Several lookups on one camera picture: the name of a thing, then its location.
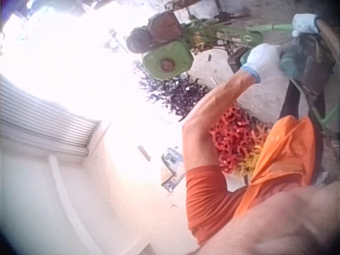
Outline person's left hand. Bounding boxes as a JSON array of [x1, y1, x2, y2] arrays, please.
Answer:
[[240, 43, 283, 83]]

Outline person's right hand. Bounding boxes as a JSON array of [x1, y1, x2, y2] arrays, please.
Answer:
[[292, 13, 321, 38]]

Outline dark teal power tool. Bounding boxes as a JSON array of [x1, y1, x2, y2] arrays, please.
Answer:
[[278, 33, 336, 92]]

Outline green tiller machine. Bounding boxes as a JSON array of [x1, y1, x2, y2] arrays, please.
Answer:
[[125, 10, 296, 81]]

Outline pile of red blades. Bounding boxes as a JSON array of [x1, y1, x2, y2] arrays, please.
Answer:
[[209, 105, 272, 176]]

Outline pile of dark purple blades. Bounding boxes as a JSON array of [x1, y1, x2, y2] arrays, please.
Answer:
[[132, 60, 215, 122]]

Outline pile of yellow blades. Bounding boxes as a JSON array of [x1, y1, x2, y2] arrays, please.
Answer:
[[237, 145, 264, 177]]

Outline scattered small metal parts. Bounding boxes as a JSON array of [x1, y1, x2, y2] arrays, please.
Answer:
[[103, 28, 129, 54]]

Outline blue and white carton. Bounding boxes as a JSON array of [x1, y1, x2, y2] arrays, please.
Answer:
[[160, 147, 187, 192]]

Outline short wooden stick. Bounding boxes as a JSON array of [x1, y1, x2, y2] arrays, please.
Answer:
[[137, 144, 151, 162]]

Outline grey metal rolling shutter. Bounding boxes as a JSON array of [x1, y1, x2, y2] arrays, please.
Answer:
[[0, 76, 102, 158]]

